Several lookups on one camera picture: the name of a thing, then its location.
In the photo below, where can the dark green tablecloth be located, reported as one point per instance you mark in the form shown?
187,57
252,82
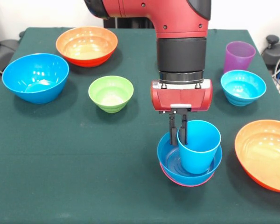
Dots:
84,163

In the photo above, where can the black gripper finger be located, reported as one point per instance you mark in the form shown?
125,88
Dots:
173,133
183,130

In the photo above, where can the dark grey pedestal foot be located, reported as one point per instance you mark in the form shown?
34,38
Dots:
277,53

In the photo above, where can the purple cup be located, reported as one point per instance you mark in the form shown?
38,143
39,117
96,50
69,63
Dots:
238,58

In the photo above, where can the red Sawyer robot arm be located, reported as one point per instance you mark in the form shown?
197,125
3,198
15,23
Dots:
180,51

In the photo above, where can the blue cup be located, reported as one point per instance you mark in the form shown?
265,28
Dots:
198,158

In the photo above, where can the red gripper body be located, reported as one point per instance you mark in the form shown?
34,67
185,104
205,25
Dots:
182,98

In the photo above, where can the large orange bowl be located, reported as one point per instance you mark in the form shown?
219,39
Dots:
263,154
86,46

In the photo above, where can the large blue bowl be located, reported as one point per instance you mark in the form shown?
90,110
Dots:
35,77

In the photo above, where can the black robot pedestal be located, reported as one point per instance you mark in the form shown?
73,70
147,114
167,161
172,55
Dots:
130,23

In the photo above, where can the pink bowl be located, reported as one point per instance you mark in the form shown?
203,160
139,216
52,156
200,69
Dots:
168,177

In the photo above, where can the medium blue bowl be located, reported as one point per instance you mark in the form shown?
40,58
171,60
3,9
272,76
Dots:
170,161

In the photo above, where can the green ribbed bowl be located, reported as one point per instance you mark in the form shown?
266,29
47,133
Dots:
110,95

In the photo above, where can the light blue ribbed bowl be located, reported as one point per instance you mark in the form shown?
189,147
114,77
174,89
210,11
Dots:
243,91

